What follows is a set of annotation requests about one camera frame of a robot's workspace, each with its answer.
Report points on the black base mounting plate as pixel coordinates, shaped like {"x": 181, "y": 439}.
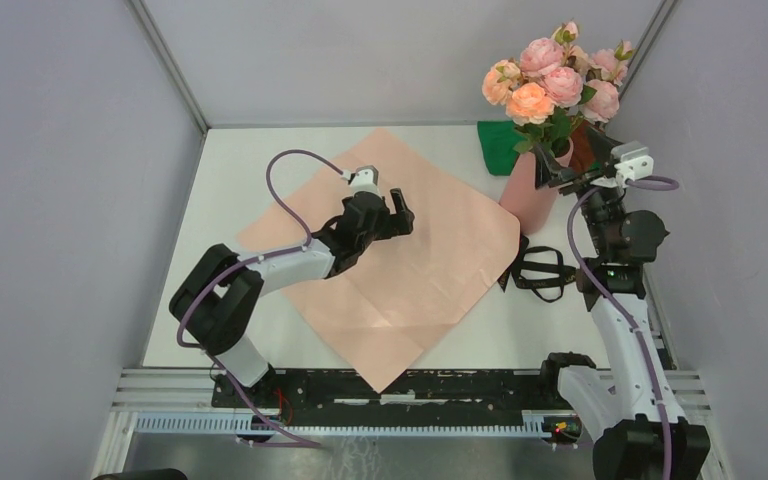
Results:
{"x": 417, "y": 398}

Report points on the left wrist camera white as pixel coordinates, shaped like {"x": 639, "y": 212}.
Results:
{"x": 362, "y": 181}

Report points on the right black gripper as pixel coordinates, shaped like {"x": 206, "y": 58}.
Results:
{"x": 548, "y": 171}

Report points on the peach flower stem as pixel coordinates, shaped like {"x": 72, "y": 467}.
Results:
{"x": 525, "y": 102}
{"x": 578, "y": 60}

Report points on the pink cylindrical vase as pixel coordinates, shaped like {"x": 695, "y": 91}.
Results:
{"x": 530, "y": 205}

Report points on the pink flower bouquet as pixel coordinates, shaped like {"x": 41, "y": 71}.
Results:
{"x": 427, "y": 300}

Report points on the black ribbon gold lettering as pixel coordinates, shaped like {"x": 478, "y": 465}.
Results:
{"x": 541, "y": 270}

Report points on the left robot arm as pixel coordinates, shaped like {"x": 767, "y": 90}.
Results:
{"x": 217, "y": 299}

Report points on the green cloth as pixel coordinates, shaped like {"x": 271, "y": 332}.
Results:
{"x": 498, "y": 141}

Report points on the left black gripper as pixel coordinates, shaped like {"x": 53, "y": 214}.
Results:
{"x": 399, "y": 223}

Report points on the brown cloth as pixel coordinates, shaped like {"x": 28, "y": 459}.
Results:
{"x": 583, "y": 158}

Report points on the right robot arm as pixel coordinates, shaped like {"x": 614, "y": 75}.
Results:
{"x": 638, "y": 428}

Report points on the pink flower stem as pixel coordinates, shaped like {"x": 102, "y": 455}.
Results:
{"x": 607, "y": 70}
{"x": 543, "y": 61}

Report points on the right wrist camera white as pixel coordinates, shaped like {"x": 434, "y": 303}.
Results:
{"x": 625, "y": 163}

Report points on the aluminium rail frame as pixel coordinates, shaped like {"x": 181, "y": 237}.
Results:
{"x": 191, "y": 390}

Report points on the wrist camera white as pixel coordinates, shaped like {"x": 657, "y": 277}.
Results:
{"x": 625, "y": 163}
{"x": 362, "y": 181}

